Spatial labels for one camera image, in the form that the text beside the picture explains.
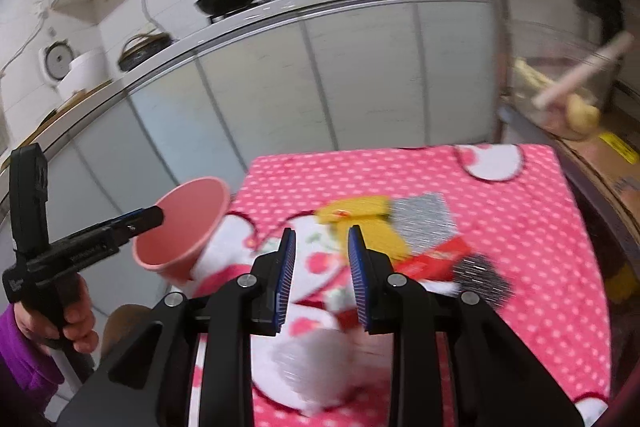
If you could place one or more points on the grey metal shelf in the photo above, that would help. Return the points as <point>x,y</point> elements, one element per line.
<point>530,127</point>

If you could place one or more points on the red cardboard box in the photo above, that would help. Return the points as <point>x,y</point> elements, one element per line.
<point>435,259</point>

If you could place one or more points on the brown cardboard box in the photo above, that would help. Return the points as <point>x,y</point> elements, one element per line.
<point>607,167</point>

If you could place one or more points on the pink polka dot blanket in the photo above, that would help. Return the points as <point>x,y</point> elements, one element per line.
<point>525,227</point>

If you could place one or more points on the person's left forearm purple sleeve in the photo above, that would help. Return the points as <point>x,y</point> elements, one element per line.
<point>22,357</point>

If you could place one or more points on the dark silver glitter sponge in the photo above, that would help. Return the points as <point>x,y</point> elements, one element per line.
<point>482,279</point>

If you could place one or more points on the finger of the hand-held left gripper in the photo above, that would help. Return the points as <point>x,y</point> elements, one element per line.
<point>142,219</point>

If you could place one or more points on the white rice cooker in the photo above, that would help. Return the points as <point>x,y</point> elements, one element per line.
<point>80,72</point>

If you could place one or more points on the white kitchen cabinet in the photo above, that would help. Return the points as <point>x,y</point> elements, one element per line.
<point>360,72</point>

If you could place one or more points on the brown wooden stool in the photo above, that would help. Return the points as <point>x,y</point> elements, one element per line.
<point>122,327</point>

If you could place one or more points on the person's left hand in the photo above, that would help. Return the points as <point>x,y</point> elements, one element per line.
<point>80,322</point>

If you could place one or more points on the pink plastic bucket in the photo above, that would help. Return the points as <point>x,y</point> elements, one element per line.
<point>180,227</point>

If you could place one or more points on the yellow potato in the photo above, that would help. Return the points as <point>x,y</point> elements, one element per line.
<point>582,117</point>

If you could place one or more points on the dark clay pot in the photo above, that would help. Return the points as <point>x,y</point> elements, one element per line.
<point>142,52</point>

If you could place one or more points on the white plastic stick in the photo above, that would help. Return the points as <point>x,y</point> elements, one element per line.
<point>585,69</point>

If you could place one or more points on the clear plastic container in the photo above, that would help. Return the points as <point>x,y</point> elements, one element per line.
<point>545,62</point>

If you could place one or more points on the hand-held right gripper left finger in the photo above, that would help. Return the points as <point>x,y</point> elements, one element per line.
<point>284,274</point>

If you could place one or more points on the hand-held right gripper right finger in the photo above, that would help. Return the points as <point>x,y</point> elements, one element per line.
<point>358,279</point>

